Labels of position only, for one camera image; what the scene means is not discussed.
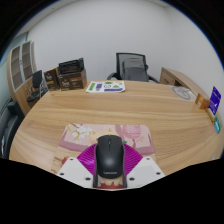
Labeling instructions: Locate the flat yellow box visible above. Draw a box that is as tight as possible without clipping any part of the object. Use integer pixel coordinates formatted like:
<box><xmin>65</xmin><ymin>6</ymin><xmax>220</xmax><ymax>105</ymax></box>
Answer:
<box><xmin>206</xmin><ymin>108</ymin><xmax>218</xmax><ymax>123</ymax></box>

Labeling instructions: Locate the grey mesh office chair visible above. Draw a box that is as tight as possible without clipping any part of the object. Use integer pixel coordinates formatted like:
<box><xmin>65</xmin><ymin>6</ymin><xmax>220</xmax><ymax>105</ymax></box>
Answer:
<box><xmin>106</xmin><ymin>52</ymin><xmax>160</xmax><ymax>84</ymax></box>

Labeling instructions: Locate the purple upright card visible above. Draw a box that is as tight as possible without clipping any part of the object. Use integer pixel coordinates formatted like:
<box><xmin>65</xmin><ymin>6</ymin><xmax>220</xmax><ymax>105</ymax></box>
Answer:
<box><xmin>208</xmin><ymin>86</ymin><xmax>222</xmax><ymax>116</ymax></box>

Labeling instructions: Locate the small black chair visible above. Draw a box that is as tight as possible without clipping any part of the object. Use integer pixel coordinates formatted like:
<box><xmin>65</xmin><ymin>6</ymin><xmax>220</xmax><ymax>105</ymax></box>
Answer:
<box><xmin>26</xmin><ymin>69</ymin><xmax>49</xmax><ymax>103</ymax></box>

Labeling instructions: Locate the cartoon print mouse pad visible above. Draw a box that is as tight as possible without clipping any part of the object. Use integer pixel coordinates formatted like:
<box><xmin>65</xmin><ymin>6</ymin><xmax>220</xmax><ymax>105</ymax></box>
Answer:
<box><xmin>50</xmin><ymin>123</ymin><xmax>157</xmax><ymax>191</ymax></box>

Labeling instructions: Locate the wooden side desk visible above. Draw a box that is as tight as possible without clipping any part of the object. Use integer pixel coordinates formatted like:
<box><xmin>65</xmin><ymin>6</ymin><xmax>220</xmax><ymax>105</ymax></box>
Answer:
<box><xmin>159</xmin><ymin>66</ymin><xmax>209</xmax><ymax>99</ymax></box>

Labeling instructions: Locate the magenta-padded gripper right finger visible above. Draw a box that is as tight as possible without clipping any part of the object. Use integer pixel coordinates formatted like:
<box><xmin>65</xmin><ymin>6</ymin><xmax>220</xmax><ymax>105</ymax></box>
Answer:
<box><xmin>122</xmin><ymin>143</ymin><xmax>166</xmax><ymax>189</ymax></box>

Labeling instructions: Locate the white printed leaflet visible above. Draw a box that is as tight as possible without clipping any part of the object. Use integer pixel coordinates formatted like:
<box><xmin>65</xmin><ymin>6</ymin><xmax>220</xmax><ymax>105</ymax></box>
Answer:
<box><xmin>85</xmin><ymin>80</ymin><xmax>126</xmax><ymax>94</ymax></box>

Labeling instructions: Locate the black computer mouse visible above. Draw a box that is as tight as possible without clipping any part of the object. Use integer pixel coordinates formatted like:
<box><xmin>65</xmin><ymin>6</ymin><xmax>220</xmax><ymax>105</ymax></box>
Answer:
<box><xmin>94</xmin><ymin>134</ymin><xmax>126</xmax><ymax>180</ymax></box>

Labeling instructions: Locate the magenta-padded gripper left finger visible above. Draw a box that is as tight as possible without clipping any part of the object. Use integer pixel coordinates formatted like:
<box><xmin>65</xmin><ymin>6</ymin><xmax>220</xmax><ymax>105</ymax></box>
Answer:
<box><xmin>56</xmin><ymin>143</ymin><xmax>99</xmax><ymax>189</ymax></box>

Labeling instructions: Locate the large brown cardboard box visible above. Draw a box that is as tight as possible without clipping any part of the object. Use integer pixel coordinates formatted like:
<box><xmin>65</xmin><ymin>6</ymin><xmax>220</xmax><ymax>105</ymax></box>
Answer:
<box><xmin>58</xmin><ymin>68</ymin><xmax>88</xmax><ymax>92</ymax></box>

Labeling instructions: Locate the orange-brown box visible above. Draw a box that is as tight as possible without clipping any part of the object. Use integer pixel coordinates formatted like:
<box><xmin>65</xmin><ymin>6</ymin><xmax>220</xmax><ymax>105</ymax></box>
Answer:
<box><xmin>194</xmin><ymin>93</ymin><xmax>212</xmax><ymax>110</ymax></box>

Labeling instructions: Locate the small blue box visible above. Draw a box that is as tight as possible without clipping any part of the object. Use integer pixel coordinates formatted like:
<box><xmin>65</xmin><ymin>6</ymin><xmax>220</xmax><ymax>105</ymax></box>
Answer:
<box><xmin>213</xmin><ymin>120</ymin><xmax>221</xmax><ymax>134</ymax></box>

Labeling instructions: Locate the small brown cardboard box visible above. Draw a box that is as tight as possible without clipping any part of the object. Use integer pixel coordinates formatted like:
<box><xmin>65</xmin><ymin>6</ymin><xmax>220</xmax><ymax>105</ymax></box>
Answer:
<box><xmin>43</xmin><ymin>67</ymin><xmax>61</xmax><ymax>92</ymax></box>

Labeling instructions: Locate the black armchair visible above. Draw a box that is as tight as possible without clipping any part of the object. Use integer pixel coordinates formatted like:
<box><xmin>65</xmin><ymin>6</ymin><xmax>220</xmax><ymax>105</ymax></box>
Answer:
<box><xmin>0</xmin><ymin>100</ymin><xmax>25</xmax><ymax>160</ymax></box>

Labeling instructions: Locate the wooden shelf cabinet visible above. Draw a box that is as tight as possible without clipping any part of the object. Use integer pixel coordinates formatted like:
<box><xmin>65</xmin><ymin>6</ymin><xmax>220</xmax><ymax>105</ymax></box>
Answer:
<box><xmin>6</xmin><ymin>40</ymin><xmax>43</xmax><ymax>116</ymax></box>

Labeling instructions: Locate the black open box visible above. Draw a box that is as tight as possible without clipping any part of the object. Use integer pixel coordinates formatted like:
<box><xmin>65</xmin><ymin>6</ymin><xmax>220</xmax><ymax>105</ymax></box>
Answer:
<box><xmin>58</xmin><ymin>57</ymin><xmax>85</xmax><ymax>75</ymax></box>

